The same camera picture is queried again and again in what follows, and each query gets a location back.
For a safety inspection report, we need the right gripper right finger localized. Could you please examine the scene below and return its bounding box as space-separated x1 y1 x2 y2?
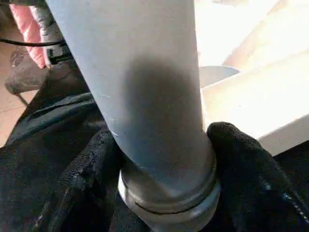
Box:
206 122 309 232

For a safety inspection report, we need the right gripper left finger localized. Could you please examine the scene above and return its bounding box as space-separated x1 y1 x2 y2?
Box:
31 125 126 232

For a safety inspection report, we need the white plastic table top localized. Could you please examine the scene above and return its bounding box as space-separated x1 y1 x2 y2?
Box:
118 0 309 232

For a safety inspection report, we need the white plastic table leg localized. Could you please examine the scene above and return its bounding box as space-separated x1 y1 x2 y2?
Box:
45 0 218 208

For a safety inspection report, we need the black plastic mat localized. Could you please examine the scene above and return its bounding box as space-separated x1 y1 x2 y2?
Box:
0 70 309 232

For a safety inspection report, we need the pink quilted object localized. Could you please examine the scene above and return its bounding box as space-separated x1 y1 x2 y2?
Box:
9 3 53 70

